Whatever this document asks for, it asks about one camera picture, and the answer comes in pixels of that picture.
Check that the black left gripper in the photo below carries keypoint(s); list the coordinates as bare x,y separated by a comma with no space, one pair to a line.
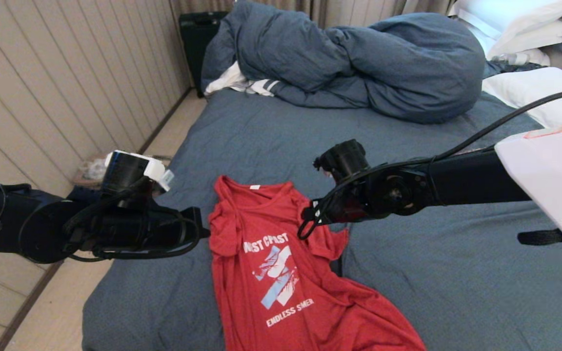
154,231

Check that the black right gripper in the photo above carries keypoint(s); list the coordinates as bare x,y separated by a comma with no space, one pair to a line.
349,204

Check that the red T-shirt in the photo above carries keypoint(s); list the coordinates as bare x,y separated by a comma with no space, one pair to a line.
271,292

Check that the clear plastic bin bag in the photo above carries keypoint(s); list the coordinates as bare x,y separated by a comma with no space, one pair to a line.
93,169

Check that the brown trash bin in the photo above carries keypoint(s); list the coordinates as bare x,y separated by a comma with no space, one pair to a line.
82,181

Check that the white striped garment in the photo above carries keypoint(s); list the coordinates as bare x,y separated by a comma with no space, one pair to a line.
227,80

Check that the blue-grey bed sheet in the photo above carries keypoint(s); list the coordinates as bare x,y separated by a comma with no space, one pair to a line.
456,282

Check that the crumpled blue-grey duvet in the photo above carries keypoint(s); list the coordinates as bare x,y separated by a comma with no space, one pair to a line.
408,68

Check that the black suitcase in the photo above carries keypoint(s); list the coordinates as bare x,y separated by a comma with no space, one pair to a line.
195,46

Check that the large white pillow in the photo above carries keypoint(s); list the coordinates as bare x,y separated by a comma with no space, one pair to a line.
530,87

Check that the clear plastic bottle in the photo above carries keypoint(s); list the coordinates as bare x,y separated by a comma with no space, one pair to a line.
510,59

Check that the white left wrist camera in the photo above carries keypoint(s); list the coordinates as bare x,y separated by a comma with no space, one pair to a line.
166,180

